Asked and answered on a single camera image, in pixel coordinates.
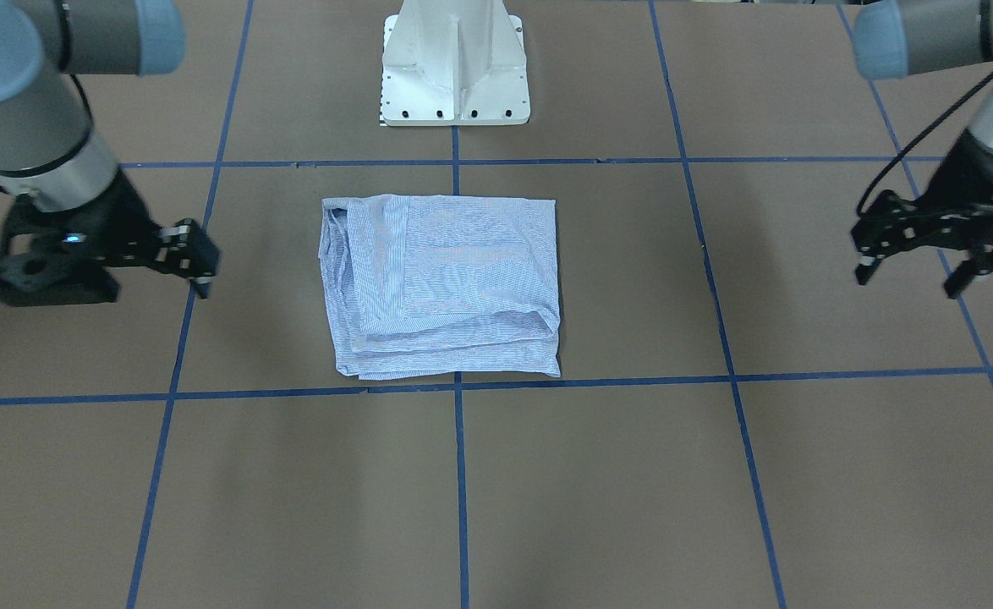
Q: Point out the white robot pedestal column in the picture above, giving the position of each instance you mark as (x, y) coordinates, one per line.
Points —
(454, 63)

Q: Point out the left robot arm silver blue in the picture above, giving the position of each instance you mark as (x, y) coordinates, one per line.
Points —
(898, 39)

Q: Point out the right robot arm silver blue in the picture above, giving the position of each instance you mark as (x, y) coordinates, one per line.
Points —
(50, 147)

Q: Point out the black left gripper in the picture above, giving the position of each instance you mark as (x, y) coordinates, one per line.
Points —
(976, 183)

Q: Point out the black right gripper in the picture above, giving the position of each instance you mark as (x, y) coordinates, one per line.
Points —
(127, 217)

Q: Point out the light blue striped shirt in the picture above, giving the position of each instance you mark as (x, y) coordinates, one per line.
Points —
(424, 285)

